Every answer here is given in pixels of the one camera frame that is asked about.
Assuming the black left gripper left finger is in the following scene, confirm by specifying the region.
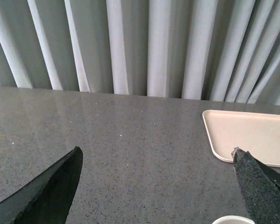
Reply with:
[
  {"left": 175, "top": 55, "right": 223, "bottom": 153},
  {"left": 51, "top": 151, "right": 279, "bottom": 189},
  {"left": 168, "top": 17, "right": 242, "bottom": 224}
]
[{"left": 0, "top": 147, "right": 83, "bottom": 224}]

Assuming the white smiley mug black handle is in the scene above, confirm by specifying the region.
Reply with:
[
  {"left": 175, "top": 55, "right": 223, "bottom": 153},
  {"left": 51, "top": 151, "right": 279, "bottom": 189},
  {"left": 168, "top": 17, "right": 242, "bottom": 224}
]
[{"left": 212, "top": 215, "right": 255, "bottom": 224}]

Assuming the grey pleated curtain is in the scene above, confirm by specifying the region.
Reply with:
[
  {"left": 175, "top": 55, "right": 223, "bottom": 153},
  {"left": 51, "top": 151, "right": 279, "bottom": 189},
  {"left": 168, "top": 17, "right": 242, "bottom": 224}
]
[{"left": 0, "top": 0, "right": 280, "bottom": 105}]

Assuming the beige rectangular tray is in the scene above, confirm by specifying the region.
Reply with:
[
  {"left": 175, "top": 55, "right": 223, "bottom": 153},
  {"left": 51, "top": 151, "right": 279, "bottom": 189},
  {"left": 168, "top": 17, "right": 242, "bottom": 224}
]
[{"left": 202, "top": 110, "right": 280, "bottom": 168}]

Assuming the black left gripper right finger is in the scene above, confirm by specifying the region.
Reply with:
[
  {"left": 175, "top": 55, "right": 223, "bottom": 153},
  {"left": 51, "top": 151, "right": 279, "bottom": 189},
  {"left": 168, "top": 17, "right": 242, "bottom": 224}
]
[{"left": 231, "top": 147, "right": 280, "bottom": 224}]

